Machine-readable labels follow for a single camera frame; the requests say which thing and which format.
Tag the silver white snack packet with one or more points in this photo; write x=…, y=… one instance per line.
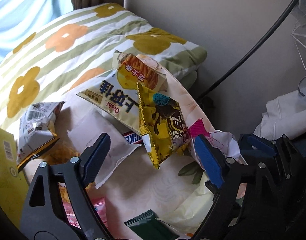
x=35, y=130

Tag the white packet with magenta edge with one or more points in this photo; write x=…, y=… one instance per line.
x=225, y=142

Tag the blue sheer curtain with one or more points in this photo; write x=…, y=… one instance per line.
x=30, y=10

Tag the sheer white tulle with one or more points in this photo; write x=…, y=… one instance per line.
x=304, y=30

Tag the pink marshmallow packet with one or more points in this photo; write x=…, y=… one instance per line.
x=99, y=210

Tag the dark chocolate bar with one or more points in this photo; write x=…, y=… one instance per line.
x=133, y=137

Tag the dark green packet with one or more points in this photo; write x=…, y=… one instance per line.
x=145, y=227

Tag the green striped flower blanket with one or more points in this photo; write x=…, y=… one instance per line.
x=68, y=55

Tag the white orange cheese stick packet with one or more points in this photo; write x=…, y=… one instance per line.
x=118, y=97

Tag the yellow chocolate snack packet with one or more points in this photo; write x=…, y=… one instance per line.
x=165, y=127

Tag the yellow-green cardboard box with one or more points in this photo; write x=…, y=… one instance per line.
x=5, y=175

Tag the plain white paper wrapper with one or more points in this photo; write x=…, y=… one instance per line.
x=93, y=122

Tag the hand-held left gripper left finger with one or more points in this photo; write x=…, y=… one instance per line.
x=98, y=155

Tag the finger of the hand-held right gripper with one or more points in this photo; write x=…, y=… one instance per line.
x=258, y=142
x=287, y=155

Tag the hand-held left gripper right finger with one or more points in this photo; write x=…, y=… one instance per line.
x=208, y=160

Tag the white clothing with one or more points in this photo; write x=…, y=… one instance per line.
x=288, y=112

